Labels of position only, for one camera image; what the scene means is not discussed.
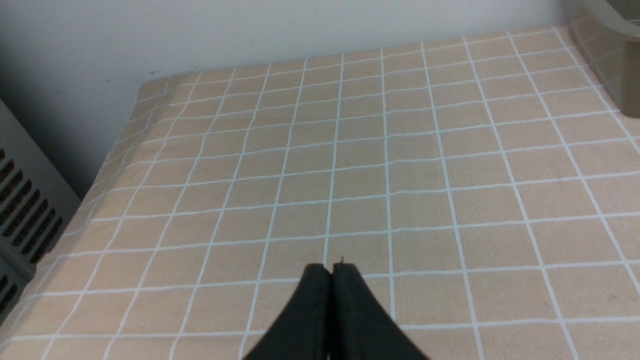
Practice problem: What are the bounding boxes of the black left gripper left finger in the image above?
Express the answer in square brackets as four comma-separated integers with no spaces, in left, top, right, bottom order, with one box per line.
[244,264,332,360]

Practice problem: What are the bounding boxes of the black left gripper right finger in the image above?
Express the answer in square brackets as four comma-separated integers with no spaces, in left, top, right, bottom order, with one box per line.
[330,263,428,360]

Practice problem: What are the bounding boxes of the beige checkered tablecloth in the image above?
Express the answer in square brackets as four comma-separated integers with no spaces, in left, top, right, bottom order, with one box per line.
[1,27,640,360]

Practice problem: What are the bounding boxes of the grey vented crate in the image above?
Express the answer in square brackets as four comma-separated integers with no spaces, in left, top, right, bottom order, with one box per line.
[0,104,80,322]

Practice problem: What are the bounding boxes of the olive green plastic bin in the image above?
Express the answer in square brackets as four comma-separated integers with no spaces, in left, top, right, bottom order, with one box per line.
[562,0,640,119]

